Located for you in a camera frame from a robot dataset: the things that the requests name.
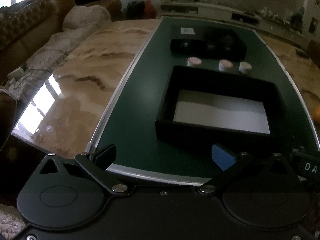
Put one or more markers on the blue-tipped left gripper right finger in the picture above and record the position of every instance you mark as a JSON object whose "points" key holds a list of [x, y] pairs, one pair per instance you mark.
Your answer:
{"points": [[248, 172]]}

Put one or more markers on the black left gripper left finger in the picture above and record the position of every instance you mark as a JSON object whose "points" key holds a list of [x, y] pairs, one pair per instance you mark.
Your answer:
{"points": [[95, 165]]}

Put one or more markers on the black box base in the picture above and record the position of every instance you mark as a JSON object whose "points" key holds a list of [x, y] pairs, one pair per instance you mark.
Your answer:
{"points": [[208, 107]]}

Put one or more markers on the white pink-topped jar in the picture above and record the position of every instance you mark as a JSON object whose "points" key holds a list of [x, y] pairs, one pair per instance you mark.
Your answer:
{"points": [[193, 62], [225, 66], [245, 67]]}

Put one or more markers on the black box lid with label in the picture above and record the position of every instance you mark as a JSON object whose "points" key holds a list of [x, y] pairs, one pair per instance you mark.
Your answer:
{"points": [[206, 42]]}

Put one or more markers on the dark green desk mat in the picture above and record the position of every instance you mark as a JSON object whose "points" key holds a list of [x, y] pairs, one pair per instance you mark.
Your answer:
{"points": [[129, 119]]}

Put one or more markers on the orange fruit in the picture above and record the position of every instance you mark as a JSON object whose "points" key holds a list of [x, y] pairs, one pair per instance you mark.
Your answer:
{"points": [[316, 115]]}

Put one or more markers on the fluffy beige blanket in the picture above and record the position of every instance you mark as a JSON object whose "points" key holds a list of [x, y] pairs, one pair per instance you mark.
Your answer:
{"points": [[79, 24]]}

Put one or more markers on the brown leather sofa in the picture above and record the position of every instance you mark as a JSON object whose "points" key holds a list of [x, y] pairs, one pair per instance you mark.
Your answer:
{"points": [[27, 26]]}

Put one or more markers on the white low tv cabinet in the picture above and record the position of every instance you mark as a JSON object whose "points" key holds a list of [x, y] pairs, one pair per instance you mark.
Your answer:
{"points": [[230, 15]]}

